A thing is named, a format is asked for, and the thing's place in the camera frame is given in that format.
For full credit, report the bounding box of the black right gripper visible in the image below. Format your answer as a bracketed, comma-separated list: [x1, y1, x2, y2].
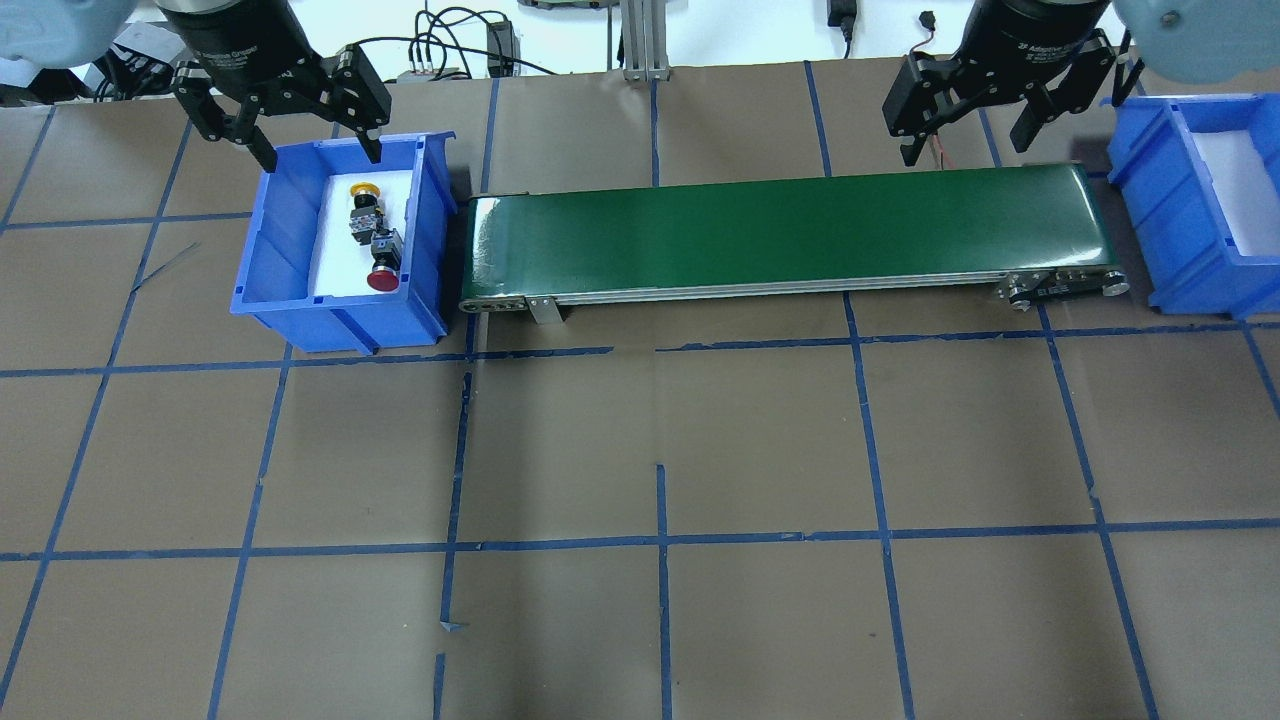
[882, 1, 1117, 167]

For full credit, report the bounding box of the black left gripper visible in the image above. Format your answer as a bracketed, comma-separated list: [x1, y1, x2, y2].
[157, 1, 392, 173]

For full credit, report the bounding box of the yellow push button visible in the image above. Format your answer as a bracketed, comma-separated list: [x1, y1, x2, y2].
[348, 182, 387, 246]

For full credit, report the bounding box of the red push button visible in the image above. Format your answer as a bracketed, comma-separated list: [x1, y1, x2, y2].
[366, 229, 403, 293]

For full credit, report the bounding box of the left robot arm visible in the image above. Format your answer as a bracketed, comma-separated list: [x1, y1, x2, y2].
[1, 1, 392, 173]

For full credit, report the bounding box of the green conveyor belt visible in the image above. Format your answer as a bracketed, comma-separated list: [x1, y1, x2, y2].
[460, 163, 1130, 323]

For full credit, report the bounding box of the white foam in left bin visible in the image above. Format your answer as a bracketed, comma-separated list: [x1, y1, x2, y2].
[308, 170, 413, 297]

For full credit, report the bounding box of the white foam in bin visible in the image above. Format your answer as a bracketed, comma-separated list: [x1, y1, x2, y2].
[1192, 129, 1279, 258]
[308, 170, 413, 297]

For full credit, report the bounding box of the blue left plastic bin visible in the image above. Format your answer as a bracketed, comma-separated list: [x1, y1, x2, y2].
[230, 131, 458, 355]

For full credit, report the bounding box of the blue plastic bin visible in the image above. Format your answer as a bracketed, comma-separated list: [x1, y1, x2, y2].
[1108, 94, 1279, 320]
[230, 131, 458, 355]

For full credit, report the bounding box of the blue right plastic bin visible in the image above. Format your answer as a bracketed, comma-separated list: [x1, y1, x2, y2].
[1108, 94, 1279, 320]

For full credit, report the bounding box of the black power adapter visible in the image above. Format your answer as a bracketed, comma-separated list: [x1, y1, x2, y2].
[486, 20, 520, 78]

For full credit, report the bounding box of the white foam in right bin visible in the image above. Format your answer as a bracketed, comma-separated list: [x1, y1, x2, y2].
[1192, 129, 1279, 258]

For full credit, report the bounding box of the black cable bundle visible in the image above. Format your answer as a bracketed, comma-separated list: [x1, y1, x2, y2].
[355, 5, 561, 79]

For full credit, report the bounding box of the aluminium profile post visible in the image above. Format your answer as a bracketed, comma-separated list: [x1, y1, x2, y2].
[620, 1, 671, 83]

